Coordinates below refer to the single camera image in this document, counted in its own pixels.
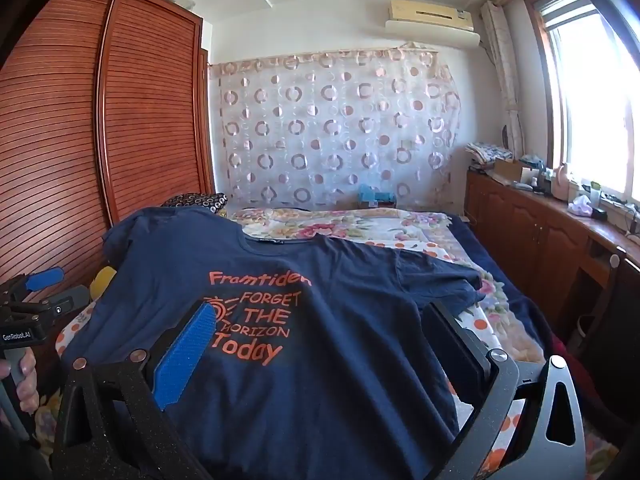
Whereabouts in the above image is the low wooden cabinet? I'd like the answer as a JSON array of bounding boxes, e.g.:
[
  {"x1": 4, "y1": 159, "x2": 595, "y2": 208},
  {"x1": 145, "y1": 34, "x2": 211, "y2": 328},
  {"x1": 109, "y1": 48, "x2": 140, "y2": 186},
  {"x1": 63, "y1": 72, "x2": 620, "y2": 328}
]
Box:
[{"x1": 465, "y1": 167, "x2": 640, "y2": 361}]

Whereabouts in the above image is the bright window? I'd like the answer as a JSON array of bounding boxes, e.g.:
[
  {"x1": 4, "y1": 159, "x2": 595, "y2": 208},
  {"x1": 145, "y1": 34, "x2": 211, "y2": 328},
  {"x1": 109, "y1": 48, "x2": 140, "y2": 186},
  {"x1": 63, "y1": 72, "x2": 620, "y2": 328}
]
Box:
[{"x1": 525, "y1": 0, "x2": 640, "y2": 201}]

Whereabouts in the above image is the white tied window curtain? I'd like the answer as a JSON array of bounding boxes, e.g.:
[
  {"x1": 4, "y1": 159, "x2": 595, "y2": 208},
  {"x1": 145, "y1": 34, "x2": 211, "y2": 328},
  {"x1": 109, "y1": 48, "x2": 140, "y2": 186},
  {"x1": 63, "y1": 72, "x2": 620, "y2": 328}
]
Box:
[{"x1": 480, "y1": 0, "x2": 526, "y2": 161}]

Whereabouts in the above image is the white orange-print bed sheet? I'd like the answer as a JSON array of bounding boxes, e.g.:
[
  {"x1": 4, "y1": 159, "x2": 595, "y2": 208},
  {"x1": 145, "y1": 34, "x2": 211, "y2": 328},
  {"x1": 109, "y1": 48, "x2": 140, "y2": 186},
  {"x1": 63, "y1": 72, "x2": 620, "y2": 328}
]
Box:
[{"x1": 37, "y1": 240, "x2": 621, "y2": 480}]

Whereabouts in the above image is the beige wall air conditioner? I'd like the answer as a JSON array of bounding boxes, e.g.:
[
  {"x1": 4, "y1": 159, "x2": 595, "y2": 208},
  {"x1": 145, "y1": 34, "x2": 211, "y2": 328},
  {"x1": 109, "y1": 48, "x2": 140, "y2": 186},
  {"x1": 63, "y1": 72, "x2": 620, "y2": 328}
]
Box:
[{"x1": 385, "y1": 0, "x2": 481, "y2": 43}]

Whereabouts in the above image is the pink bottle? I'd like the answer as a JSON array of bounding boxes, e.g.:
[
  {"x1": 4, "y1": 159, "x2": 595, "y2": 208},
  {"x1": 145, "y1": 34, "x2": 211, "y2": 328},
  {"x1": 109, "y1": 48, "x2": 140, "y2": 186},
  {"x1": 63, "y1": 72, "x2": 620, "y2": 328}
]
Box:
[{"x1": 550, "y1": 162, "x2": 573, "y2": 198}]

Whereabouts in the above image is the yellow plush object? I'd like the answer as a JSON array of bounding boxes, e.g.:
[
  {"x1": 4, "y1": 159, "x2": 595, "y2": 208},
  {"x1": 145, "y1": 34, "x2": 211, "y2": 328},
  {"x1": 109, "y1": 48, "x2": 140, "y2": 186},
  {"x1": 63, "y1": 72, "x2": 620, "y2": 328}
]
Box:
[{"x1": 89, "y1": 266, "x2": 118, "y2": 306}]

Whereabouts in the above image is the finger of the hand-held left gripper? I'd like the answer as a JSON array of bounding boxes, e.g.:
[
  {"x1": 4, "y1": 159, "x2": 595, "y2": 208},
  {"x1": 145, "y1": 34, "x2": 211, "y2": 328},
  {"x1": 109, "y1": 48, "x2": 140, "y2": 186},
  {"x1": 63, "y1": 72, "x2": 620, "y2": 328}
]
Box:
[{"x1": 10, "y1": 267, "x2": 65, "y2": 294}]

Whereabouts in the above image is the stack of folded cloths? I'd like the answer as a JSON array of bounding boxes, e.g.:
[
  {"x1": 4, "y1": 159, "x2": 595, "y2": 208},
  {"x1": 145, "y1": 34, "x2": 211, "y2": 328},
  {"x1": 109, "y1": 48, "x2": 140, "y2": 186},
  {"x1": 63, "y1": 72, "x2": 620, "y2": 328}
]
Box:
[{"x1": 465, "y1": 141, "x2": 513, "y2": 166}]

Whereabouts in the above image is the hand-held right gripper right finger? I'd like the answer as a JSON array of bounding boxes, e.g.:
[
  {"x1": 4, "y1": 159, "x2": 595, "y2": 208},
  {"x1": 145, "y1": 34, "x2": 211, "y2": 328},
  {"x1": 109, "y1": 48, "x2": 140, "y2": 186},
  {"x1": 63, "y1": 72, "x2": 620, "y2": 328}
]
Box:
[{"x1": 415, "y1": 300, "x2": 586, "y2": 480}]

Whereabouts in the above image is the person's left hand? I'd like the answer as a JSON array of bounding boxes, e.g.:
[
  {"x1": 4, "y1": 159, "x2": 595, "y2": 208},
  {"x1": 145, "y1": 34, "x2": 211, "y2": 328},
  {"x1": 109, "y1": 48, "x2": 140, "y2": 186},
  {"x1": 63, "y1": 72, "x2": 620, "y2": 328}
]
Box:
[{"x1": 0, "y1": 347, "x2": 40, "y2": 428}]

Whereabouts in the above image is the brown slatted wooden wardrobe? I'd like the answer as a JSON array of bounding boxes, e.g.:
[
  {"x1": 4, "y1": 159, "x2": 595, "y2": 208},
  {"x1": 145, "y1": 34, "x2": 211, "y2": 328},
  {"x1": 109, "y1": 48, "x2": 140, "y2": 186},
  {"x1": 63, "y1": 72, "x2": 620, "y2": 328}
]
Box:
[{"x1": 0, "y1": 0, "x2": 217, "y2": 311}]

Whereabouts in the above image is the small blue toy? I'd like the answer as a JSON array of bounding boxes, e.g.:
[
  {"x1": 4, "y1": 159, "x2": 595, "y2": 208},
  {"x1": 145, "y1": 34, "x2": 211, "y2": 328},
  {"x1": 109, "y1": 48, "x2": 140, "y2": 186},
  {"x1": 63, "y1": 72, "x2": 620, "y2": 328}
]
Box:
[{"x1": 357, "y1": 184, "x2": 398, "y2": 208}]

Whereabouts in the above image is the lace curtain with circles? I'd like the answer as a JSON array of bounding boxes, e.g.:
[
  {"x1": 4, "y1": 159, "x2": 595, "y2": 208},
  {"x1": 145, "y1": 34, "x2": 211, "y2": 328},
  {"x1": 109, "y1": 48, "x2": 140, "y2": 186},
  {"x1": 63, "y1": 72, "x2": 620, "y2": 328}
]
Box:
[{"x1": 209, "y1": 42, "x2": 463, "y2": 208}]

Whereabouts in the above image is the navy printed t-shirt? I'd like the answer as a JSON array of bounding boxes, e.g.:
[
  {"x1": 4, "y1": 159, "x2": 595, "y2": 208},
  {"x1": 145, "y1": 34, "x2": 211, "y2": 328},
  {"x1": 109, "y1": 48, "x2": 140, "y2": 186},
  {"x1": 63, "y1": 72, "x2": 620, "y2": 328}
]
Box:
[{"x1": 62, "y1": 205, "x2": 493, "y2": 480}]

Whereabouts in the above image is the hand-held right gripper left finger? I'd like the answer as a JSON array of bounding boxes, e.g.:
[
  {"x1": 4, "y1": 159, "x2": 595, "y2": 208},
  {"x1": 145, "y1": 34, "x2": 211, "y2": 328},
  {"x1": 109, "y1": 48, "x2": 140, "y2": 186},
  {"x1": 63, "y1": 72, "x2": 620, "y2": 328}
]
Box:
[{"x1": 50, "y1": 302, "x2": 221, "y2": 480}]

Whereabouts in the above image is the cardboard box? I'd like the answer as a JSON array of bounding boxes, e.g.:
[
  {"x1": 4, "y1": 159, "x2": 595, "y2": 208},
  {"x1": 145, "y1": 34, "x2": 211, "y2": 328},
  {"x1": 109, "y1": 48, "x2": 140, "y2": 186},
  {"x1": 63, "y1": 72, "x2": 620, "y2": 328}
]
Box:
[{"x1": 492, "y1": 157, "x2": 526, "y2": 183}]

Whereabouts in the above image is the navy medallion-pattern cushion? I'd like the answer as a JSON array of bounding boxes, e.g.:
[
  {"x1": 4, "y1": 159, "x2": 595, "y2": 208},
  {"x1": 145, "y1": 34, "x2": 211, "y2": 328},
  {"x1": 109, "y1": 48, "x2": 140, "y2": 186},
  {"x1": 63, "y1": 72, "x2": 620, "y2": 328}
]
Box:
[{"x1": 162, "y1": 191, "x2": 230, "y2": 218}]

